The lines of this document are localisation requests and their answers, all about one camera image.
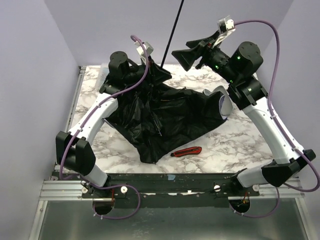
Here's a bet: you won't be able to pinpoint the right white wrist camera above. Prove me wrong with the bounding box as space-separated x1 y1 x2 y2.
213 15 236 47

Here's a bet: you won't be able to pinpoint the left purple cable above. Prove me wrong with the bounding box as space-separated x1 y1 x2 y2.
59 34 151 221

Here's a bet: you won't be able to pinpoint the lavender umbrella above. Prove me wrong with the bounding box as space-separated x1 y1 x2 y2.
103 0 230 165

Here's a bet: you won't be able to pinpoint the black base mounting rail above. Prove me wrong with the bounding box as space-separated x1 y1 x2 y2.
82 173 260 209

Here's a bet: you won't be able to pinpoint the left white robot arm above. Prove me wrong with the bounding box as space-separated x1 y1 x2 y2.
55 51 172 189

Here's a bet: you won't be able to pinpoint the black grey umbrella case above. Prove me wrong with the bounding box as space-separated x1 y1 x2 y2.
202 85 234 120

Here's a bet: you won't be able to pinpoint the purple cable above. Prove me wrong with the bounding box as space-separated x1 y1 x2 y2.
233 19 320 218
59 34 151 221

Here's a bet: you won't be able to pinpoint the red black utility knife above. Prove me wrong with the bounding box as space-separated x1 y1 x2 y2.
170 146 202 158

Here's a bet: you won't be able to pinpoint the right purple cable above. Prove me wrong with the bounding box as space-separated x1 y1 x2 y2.
233 19 320 218

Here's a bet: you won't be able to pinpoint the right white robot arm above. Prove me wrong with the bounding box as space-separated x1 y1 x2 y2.
171 33 316 188

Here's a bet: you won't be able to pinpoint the clear plastic parts box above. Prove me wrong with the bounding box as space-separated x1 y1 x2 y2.
95 63 110 91

